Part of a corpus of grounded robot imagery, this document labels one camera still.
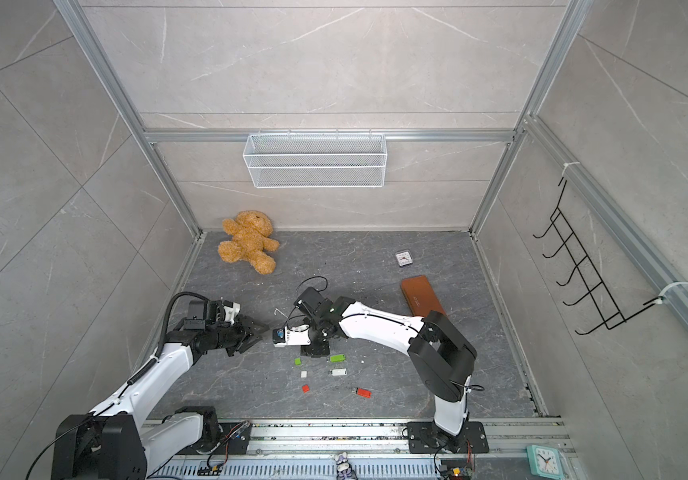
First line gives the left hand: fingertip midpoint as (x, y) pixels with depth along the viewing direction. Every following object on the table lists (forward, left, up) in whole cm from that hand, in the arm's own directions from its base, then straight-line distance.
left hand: (269, 327), depth 84 cm
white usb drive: (-10, -20, -9) cm, 24 cm away
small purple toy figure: (-33, -21, -6) cm, 39 cm away
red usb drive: (-16, -26, -8) cm, 32 cm away
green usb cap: (-7, -8, -9) cm, 13 cm away
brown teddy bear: (+34, +12, -2) cm, 36 cm away
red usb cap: (-14, -10, -9) cm, 20 cm away
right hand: (-4, -11, -3) cm, 12 cm away
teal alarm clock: (-33, -68, -7) cm, 76 cm away
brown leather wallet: (+13, -47, -8) cm, 50 cm away
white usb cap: (-11, -9, -9) cm, 17 cm away
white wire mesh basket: (+52, -13, +21) cm, 57 cm away
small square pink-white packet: (+30, -44, -8) cm, 54 cm away
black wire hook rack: (-11, -75, +25) cm, 79 cm away
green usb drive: (-6, -19, -9) cm, 22 cm away
